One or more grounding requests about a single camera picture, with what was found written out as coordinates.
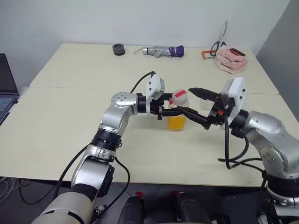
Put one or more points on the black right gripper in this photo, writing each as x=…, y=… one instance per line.
x=218, y=114

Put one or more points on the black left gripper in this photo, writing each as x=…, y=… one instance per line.
x=156, y=109

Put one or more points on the clear wine glass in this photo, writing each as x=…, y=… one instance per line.
x=205, y=106

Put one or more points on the white bottle cap red label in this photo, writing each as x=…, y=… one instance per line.
x=180, y=97

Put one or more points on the clear bottle with orange drink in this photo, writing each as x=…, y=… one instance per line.
x=177, y=123

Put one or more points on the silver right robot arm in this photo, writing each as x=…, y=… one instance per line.
x=271, y=135

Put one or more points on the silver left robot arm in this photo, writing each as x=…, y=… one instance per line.
x=93, y=168

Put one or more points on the orange framed small saw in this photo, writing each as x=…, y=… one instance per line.
x=203, y=54

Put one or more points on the folded silver purple umbrella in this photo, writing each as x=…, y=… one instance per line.
x=161, y=51

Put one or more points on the pink towel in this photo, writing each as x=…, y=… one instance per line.
x=231, y=61

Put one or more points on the black and red flat tool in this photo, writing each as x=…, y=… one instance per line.
x=237, y=52

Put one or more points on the small red tag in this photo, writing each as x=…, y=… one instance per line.
x=139, y=194

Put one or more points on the dark rounded shape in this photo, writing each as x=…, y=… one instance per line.
x=194, y=207
x=134, y=210

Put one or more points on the dark laptop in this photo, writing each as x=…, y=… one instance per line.
x=7, y=86

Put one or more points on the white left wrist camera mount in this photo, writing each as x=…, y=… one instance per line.
x=153, y=87

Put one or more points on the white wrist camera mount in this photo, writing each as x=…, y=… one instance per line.
x=153, y=87
x=237, y=93

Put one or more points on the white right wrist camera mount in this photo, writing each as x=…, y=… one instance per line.
x=237, y=93

